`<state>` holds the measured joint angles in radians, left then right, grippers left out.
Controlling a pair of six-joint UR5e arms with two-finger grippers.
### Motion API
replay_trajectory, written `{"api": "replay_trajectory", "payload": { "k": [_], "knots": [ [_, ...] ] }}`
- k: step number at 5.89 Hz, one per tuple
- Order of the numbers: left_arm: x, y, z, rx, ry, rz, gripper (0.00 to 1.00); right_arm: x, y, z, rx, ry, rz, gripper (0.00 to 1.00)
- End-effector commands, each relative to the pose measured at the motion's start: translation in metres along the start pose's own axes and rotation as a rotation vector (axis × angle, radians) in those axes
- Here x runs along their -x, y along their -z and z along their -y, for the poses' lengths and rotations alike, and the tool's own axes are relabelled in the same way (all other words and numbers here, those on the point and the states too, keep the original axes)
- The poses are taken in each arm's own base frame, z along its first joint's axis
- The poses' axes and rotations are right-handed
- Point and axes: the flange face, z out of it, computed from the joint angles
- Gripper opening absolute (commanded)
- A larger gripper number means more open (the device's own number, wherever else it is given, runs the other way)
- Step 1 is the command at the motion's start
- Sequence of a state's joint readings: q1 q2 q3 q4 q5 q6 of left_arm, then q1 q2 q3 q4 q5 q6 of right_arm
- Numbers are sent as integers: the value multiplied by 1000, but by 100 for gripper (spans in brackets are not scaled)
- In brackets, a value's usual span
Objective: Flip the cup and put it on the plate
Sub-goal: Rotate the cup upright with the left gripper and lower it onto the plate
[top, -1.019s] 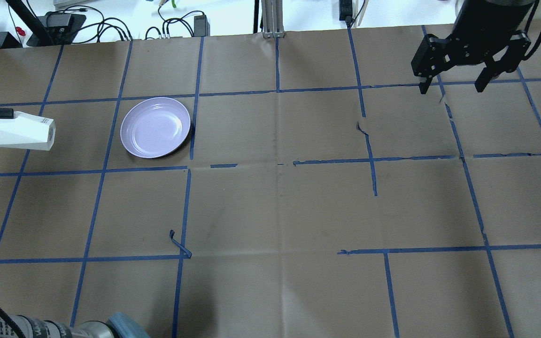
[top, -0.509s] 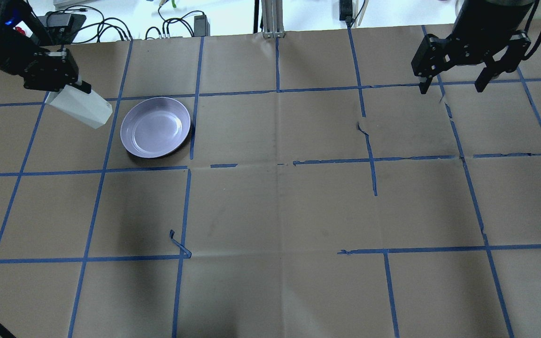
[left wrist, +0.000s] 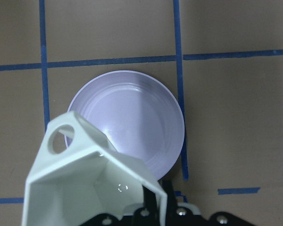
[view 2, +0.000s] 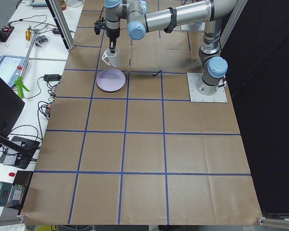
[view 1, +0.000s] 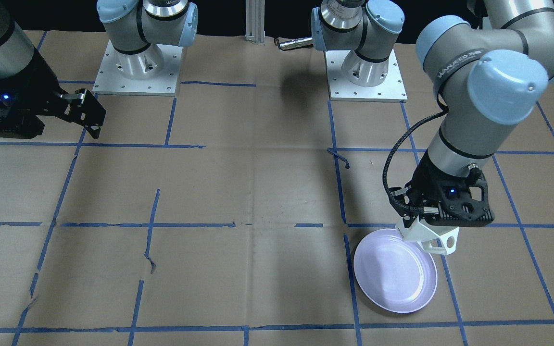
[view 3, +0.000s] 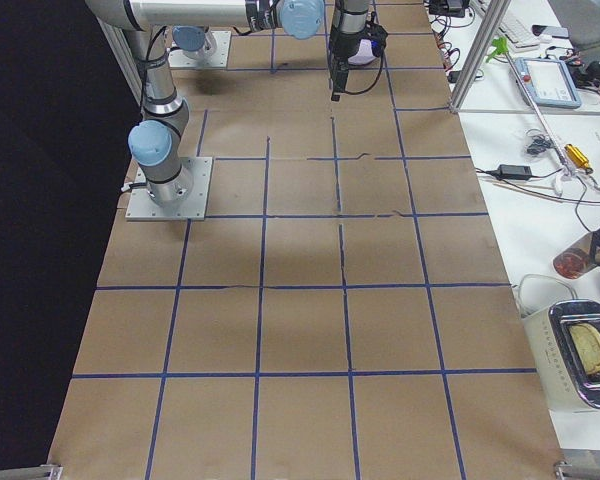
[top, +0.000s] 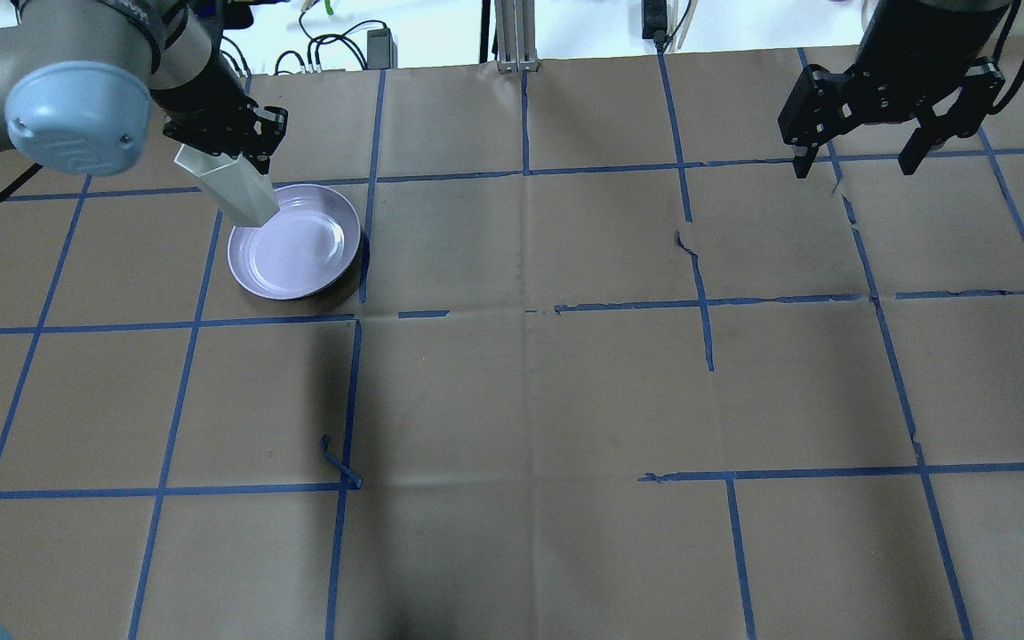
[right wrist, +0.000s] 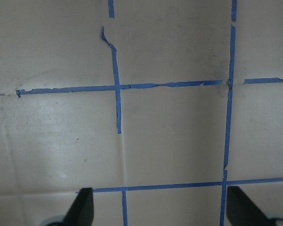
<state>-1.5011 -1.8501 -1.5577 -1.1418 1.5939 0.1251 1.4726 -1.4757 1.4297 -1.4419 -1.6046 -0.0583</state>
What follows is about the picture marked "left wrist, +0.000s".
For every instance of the white faceted cup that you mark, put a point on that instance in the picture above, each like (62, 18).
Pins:
(78, 174)

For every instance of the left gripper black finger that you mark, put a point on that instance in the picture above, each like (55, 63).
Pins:
(154, 202)

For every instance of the lavender plate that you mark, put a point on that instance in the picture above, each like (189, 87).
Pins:
(139, 115)

